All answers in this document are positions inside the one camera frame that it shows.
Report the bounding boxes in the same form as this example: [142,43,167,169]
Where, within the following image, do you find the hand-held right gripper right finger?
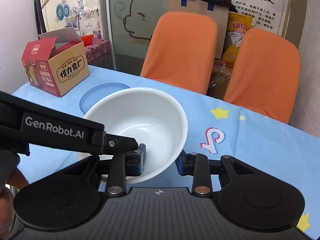
[175,150,273,197]

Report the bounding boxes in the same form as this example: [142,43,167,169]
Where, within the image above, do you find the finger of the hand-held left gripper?
[104,133,139,155]

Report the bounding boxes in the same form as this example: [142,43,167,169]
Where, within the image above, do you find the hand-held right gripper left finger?
[62,144,147,197]

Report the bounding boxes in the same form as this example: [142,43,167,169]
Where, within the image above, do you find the white bowl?
[76,87,188,183]

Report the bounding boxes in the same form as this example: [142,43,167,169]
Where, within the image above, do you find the person's left hand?
[0,166,28,233]

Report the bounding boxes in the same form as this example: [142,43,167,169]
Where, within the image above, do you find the red cracker box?
[21,27,90,98]

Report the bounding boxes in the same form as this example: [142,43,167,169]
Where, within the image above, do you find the blue cartoon printed tablecloth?
[11,65,320,238]

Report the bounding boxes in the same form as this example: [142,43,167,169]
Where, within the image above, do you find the floral cloth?
[84,39,111,67]

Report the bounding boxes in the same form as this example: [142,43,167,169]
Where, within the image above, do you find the red plastic bag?
[79,35,94,46]

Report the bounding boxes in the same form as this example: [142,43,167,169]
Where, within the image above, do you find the clear plastic bag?
[209,59,234,97]

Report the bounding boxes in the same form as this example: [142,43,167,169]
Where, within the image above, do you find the frosted glass partition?
[105,0,173,77]

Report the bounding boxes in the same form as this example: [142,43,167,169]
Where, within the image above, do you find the black metal pole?
[34,0,47,34]

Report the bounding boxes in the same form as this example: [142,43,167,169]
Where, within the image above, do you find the orange chair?
[139,12,218,96]
[223,28,301,125]

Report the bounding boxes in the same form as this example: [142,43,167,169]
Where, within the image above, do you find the yellow packet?
[223,12,258,69]

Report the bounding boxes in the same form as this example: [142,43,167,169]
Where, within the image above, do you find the blue paper wall decoration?
[55,0,83,30]

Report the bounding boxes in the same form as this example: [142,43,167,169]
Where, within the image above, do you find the brown paper bag blue handles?
[167,0,230,59]

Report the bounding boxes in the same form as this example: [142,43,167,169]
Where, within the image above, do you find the wall poster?
[172,0,293,39]

